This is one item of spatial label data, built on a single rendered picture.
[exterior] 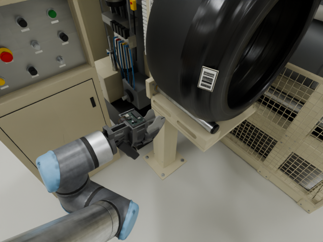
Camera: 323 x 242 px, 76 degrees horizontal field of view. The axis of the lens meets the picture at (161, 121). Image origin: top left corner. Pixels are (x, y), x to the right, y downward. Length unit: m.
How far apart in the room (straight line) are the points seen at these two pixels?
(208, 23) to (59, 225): 0.49
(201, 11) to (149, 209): 1.35
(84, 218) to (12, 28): 0.81
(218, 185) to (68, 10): 1.46
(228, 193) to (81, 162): 1.34
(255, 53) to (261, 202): 1.11
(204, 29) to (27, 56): 0.80
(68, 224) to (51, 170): 0.15
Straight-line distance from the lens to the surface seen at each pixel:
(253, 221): 1.70
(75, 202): 0.61
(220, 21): 0.51
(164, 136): 1.36
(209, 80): 0.53
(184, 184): 1.68
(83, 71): 1.16
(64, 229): 0.41
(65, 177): 0.54
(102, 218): 0.49
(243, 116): 1.05
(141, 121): 0.58
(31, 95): 1.13
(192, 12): 0.54
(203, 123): 0.82
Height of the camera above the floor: 1.52
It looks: 48 degrees down
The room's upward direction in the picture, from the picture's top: straight up
